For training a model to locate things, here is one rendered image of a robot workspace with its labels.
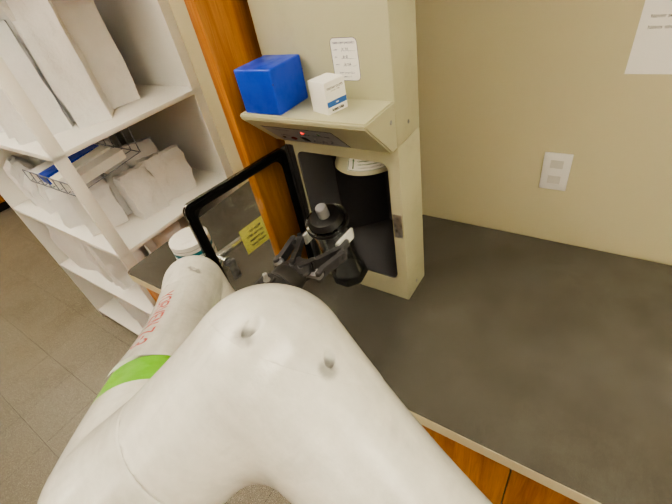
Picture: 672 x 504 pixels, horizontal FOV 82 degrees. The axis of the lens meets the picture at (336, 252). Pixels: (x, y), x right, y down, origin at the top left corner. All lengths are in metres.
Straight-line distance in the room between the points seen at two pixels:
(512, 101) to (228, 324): 1.06
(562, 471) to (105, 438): 0.79
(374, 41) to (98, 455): 0.72
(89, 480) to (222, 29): 0.84
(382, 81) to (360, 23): 0.11
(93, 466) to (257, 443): 0.12
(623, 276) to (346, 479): 1.12
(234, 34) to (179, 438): 0.85
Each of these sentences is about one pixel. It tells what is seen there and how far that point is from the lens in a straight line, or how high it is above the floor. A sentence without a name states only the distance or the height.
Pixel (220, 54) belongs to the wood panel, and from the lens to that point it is 0.97.
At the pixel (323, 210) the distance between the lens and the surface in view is 0.90.
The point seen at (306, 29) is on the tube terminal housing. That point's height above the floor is 1.64.
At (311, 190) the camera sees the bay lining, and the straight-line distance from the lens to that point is 1.09.
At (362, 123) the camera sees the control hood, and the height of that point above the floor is 1.51.
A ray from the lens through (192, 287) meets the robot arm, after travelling 0.64.
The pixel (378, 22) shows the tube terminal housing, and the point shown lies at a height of 1.64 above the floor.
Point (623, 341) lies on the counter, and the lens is 1.15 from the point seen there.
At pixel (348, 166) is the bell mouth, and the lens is 0.97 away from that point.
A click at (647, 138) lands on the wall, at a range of 1.22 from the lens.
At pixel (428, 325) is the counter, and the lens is 1.08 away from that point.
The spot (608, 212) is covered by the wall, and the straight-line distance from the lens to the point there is 1.33.
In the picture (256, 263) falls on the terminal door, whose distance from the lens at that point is 1.06.
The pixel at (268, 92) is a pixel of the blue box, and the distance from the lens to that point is 0.85.
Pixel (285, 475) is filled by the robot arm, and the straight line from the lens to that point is 0.29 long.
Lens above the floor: 1.78
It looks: 39 degrees down
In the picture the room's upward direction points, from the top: 13 degrees counter-clockwise
